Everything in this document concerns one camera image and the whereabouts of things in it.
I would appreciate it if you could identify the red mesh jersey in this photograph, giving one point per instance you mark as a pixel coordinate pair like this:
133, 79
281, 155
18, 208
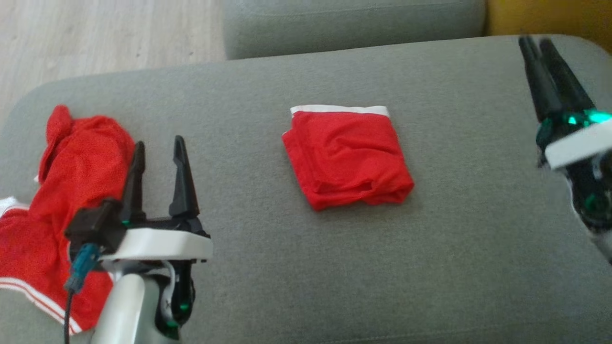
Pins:
71, 162

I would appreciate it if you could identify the large yellow sofa back cushion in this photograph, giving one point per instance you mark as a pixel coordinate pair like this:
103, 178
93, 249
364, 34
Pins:
550, 16

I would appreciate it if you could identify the grey sofa seat cushion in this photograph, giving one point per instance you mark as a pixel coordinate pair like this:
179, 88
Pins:
354, 28

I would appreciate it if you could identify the large grey sofa ottoman cushion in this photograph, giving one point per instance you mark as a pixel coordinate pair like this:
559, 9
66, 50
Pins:
287, 267

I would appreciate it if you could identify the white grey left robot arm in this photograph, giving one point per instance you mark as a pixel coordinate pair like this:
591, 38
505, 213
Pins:
126, 310

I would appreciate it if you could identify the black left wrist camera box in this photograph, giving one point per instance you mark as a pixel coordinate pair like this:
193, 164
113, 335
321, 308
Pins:
95, 224

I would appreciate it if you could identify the red garment white trim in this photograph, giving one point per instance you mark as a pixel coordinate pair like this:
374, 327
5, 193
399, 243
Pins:
349, 157

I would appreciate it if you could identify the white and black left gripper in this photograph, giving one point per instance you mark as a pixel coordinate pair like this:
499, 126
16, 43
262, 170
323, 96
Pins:
162, 246

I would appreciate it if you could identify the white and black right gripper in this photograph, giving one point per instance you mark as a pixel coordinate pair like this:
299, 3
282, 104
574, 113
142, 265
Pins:
578, 143

